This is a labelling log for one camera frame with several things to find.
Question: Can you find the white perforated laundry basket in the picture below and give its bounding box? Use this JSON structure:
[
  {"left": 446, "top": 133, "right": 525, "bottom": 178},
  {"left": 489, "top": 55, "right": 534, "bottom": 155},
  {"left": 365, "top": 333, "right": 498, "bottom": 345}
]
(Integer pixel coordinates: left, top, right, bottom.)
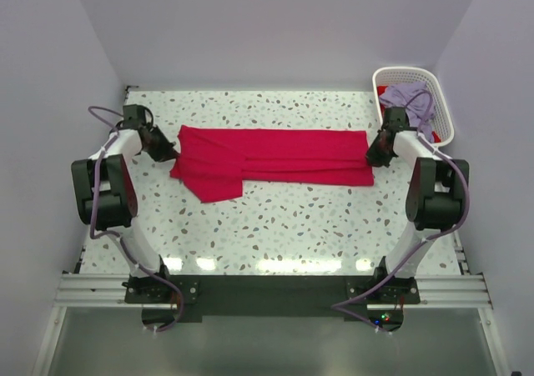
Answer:
[{"left": 371, "top": 66, "right": 455, "bottom": 148}]

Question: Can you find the crimson red t shirt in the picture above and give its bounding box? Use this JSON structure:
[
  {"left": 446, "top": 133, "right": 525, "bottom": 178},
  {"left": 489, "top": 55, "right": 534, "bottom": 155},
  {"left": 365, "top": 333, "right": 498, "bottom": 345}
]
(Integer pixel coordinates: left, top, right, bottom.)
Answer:
[{"left": 169, "top": 126, "right": 374, "bottom": 203}]

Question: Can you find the lavender t shirt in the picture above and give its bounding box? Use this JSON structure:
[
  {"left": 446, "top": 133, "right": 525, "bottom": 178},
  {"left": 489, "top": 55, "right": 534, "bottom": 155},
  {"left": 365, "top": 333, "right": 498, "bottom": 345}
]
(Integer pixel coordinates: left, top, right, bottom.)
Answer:
[{"left": 378, "top": 81, "right": 437, "bottom": 141}]

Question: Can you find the aluminium extrusion rail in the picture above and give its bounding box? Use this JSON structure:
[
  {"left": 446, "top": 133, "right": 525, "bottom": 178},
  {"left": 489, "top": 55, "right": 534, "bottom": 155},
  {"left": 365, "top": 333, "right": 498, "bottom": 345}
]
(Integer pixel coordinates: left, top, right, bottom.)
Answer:
[{"left": 53, "top": 273, "right": 493, "bottom": 309}]

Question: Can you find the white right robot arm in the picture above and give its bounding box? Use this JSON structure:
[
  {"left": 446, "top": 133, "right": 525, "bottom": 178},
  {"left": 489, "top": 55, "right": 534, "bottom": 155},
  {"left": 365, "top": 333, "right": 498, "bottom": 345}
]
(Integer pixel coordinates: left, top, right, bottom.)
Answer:
[{"left": 366, "top": 107, "right": 470, "bottom": 303}]

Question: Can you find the red t shirt in basket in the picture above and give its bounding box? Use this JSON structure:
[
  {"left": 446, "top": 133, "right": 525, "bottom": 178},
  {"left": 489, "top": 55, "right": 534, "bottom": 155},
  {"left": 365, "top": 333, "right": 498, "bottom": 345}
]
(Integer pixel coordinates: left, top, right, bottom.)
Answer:
[{"left": 376, "top": 84, "right": 442, "bottom": 144}]

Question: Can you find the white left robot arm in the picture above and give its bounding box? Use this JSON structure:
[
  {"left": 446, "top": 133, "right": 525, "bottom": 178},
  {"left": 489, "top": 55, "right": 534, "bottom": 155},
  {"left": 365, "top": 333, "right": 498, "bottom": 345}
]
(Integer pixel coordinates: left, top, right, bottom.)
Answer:
[{"left": 71, "top": 104, "right": 179, "bottom": 303}]

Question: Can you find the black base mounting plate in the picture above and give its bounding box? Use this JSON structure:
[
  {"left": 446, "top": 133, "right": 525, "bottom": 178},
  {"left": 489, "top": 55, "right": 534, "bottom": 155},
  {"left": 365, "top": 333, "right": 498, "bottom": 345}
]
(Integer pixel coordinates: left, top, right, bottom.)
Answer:
[{"left": 124, "top": 273, "right": 419, "bottom": 332}]

